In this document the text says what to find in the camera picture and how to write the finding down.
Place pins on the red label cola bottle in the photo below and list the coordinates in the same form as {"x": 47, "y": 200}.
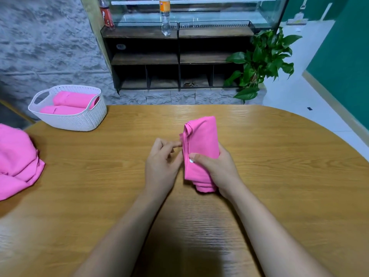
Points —
{"x": 106, "y": 14}

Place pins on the person's left hand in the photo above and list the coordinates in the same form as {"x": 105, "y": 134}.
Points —
{"x": 161, "y": 167}

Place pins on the person's right forearm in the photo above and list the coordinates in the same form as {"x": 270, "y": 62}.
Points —
{"x": 277, "y": 239}

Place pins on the pile of pink cloths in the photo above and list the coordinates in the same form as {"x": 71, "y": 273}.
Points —
{"x": 17, "y": 161}

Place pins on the clear bottle with orange label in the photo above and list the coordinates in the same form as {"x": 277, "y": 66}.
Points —
{"x": 165, "y": 14}

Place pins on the person's left forearm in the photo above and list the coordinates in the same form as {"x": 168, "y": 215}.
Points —
{"x": 121, "y": 239}

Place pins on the dark wooden shelf cabinet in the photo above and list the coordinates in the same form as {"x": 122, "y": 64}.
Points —
{"x": 144, "y": 57}

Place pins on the green potted plant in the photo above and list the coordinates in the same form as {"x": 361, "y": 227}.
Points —
{"x": 259, "y": 63}

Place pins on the pink towel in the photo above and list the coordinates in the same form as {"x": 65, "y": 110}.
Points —
{"x": 60, "y": 110}
{"x": 75, "y": 99}
{"x": 202, "y": 141}

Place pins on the person's right hand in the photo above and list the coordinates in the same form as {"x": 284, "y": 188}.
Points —
{"x": 222, "y": 170}

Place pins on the glass display case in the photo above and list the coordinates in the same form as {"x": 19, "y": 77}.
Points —
{"x": 196, "y": 8}

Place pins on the white woven plastic basket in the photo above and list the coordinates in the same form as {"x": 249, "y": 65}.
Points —
{"x": 72, "y": 121}

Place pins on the white mop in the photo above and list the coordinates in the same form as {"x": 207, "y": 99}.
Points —
{"x": 297, "y": 20}

